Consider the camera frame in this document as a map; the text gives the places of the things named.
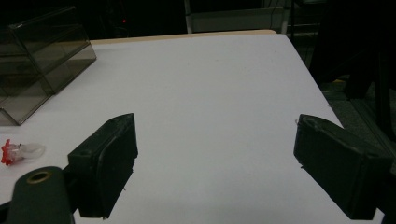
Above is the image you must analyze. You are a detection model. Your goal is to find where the black metal stand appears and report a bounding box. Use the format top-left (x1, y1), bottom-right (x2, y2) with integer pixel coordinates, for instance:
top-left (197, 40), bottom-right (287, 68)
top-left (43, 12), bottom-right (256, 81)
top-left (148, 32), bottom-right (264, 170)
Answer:
top-left (344, 46), bottom-right (396, 141)

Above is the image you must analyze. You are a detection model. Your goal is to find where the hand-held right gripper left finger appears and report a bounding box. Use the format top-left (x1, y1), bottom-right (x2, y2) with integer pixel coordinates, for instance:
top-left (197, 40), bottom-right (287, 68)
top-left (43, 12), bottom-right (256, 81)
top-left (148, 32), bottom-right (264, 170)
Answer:
top-left (67, 112), bottom-right (139, 219)

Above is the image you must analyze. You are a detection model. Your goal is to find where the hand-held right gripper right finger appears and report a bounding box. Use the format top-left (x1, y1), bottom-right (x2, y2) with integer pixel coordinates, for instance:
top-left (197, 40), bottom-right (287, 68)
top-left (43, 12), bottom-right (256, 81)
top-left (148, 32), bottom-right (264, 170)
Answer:
top-left (293, 113), bottom-right (394, 221)

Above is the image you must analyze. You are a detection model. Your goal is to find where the clear bulb with red base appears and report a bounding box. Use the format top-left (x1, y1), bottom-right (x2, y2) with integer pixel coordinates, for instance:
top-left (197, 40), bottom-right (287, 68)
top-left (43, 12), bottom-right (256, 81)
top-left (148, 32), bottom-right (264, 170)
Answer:
top-left (0, 138), bottom-right (47, 166)

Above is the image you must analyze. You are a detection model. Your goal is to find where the smoked clear plastic drawer box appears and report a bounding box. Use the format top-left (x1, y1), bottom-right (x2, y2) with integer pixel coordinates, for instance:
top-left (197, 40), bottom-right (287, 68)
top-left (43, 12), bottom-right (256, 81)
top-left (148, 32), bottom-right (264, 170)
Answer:
top-left (0, 5), bottom-right (97, 126)

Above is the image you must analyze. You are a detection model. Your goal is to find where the white metal frame stand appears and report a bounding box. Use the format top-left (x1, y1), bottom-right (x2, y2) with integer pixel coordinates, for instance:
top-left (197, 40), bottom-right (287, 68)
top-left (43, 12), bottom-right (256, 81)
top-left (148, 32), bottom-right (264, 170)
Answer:
top-left (183, 0), bottom-right (293, 35)

